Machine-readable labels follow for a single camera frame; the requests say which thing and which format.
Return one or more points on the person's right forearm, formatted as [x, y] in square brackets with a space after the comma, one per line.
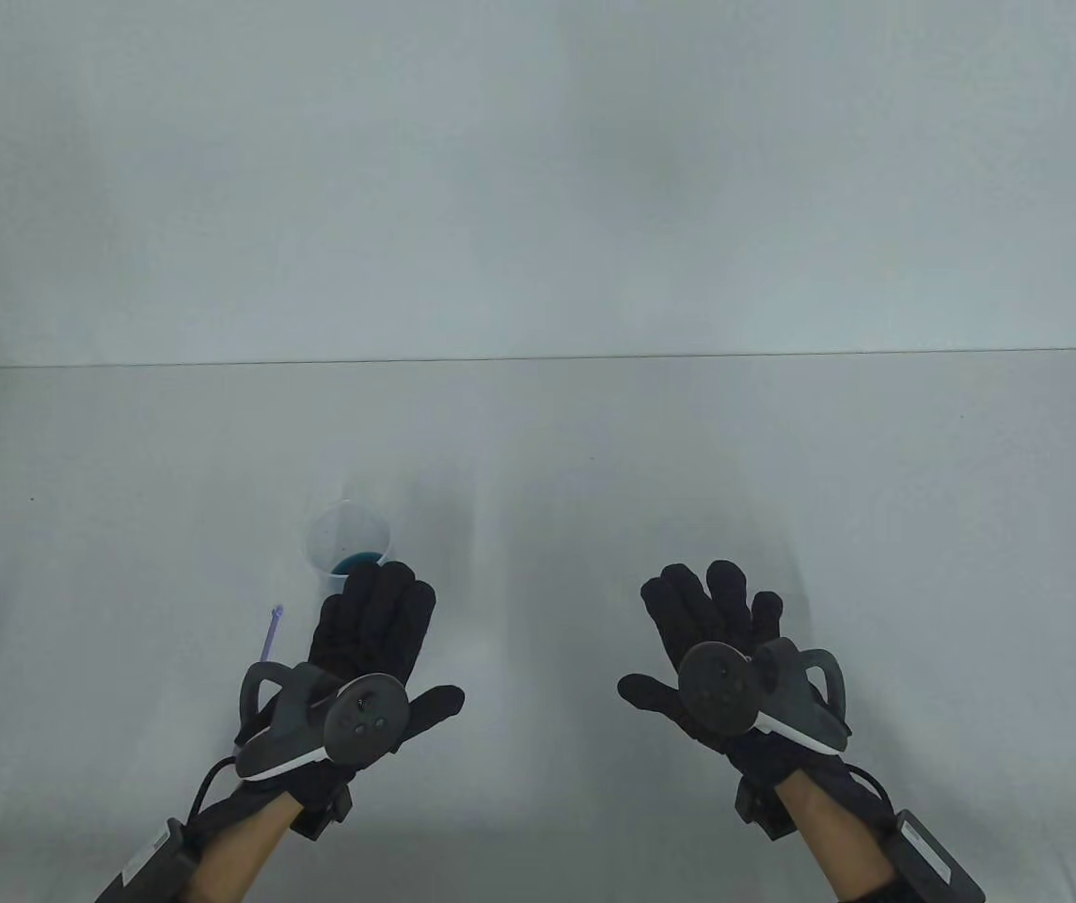
[830, 847]

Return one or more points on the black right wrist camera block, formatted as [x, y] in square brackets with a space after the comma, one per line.
[762, 807]

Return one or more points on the person's left hand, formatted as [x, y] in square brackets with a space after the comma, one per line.
[369, 621]

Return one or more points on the purple glass rod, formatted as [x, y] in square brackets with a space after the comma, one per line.
[271, 635]

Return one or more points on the black wrist camera block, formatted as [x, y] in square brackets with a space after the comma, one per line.
[762, 807]
[324, 814]

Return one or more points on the black left wrist sensor box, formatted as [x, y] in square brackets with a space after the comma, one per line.
[150, 867]

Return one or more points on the grey hand controller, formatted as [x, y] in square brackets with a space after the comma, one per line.
[369, 717]
[717, 689]

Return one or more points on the clear beaker blue dye solution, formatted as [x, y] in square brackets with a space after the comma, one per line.
[342, 536]

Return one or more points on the black left wrist camera block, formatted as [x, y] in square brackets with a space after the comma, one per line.
[324, 814]

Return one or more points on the grey left hand controller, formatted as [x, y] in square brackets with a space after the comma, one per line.
[369, 717]

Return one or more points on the black right wrist sensor box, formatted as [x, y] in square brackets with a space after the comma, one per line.
[933, 861]

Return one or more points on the grey right hand controller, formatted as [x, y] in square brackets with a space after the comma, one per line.
[717, 689]

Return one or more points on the person's right hand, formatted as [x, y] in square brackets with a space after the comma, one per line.
[703, 607]

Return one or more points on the black wrist sensor box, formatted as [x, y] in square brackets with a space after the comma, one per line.
[933, 861]
[150, 867]

